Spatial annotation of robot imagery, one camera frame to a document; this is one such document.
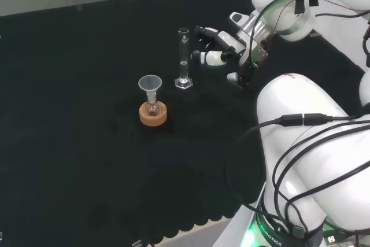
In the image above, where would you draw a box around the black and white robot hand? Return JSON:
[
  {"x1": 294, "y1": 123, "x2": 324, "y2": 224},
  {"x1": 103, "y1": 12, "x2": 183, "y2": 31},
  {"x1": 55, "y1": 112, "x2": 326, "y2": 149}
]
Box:
[{"x1": 190, "y1": 25, "x2": 269, "y2": 89}]

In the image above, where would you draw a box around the clear glass graduated cylinder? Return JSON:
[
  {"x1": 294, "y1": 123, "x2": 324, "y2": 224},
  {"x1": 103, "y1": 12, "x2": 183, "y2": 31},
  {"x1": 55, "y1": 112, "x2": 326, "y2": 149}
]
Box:
[{"x1": 174, "y1": 27, "x2": 194, "y2": 90}]

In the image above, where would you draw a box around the clear plastic funnel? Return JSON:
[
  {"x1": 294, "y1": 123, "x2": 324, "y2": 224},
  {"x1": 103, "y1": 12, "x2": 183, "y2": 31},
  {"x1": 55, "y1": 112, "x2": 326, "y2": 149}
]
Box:
[{"x1": 138, "y1": 75, "x2": 162, "y2": 100}]

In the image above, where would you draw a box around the round-bottom glass flask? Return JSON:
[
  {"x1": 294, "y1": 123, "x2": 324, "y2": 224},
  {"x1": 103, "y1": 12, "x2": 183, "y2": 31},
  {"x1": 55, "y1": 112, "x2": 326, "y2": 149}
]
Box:
[{"x1": 144, "y1": 96, "x2": 162, "y2": 117}]

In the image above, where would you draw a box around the black bench cloth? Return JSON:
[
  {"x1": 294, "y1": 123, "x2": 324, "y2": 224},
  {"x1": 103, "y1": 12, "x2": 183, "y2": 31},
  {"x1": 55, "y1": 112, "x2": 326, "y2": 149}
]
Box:
[{"x1": 0, "y1": 0, "x2": 365, "y2": 245}]

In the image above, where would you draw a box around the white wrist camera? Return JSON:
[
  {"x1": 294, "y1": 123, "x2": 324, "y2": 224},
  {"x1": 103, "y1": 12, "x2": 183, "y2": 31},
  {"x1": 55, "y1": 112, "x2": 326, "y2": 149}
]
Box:
[{"x1": 229, "y1": 12, "x2": 250, "y2": 25}]

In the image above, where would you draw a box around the black cable with inline connector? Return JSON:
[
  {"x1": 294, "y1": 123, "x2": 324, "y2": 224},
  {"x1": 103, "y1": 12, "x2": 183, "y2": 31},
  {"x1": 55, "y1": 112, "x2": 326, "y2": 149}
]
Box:
[{"x1": 225, "y1": 113, "x2": 370, "y2": 210}]

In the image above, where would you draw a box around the cork ring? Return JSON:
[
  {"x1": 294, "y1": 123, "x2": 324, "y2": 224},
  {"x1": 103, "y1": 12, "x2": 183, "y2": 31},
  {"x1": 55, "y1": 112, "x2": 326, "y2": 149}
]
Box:
[{"x1": 139, "y1": 101, "x2": 168, "y2": 127}]

